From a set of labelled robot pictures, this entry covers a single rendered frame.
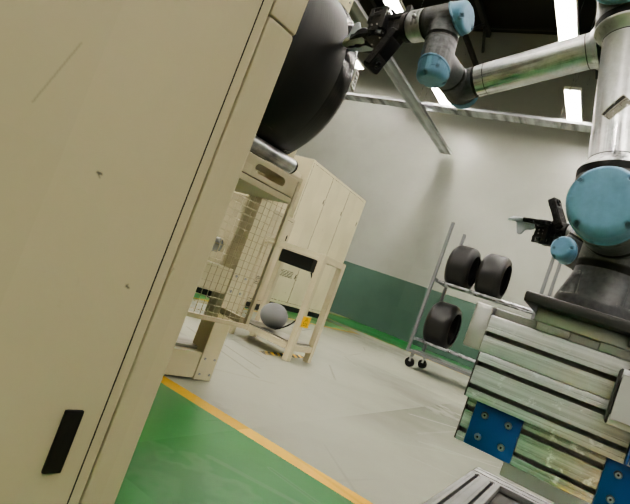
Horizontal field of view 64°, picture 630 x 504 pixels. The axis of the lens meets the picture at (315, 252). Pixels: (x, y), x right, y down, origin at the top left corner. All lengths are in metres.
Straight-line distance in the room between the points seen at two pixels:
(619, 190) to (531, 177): 11.91
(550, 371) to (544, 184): 11.78
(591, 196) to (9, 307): 0.83
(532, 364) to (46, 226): 0.82
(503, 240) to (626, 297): 11.43
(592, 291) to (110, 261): 0.80
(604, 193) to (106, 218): 0.74
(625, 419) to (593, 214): 0.32
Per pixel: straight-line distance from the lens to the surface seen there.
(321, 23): 1.44
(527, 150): 13.10
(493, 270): 6.45
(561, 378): 1.02
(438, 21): 1.30
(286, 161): 1.51
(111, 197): 0.59
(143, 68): 0.61
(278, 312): 3.84
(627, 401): 0.90
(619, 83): 1.05
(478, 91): 1.34
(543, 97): 13.65
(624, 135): 1.00
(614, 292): 1.04
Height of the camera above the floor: 0.60
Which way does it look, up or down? 3 degrees up
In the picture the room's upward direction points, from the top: 20 degrees clockwise
